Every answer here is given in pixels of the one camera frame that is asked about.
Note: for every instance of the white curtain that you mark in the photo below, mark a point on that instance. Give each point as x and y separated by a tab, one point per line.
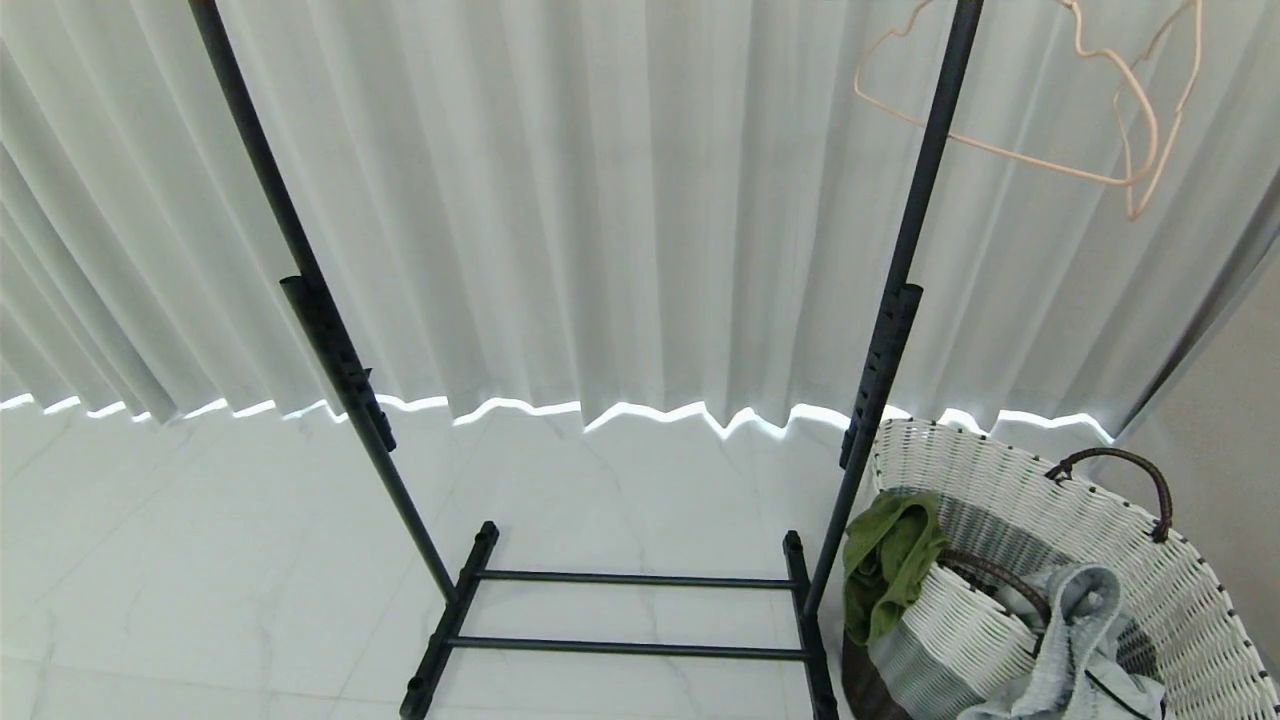
620	200

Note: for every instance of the black clothes rack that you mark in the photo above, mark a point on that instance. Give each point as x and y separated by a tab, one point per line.
325	330

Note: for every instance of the white laundry basket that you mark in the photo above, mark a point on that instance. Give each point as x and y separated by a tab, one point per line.
1000	480

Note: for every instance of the pink clothes hanger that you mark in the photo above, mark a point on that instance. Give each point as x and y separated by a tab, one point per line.
1128	182
1134	212

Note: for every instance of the green garment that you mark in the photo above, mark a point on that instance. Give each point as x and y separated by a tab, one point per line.
890	560

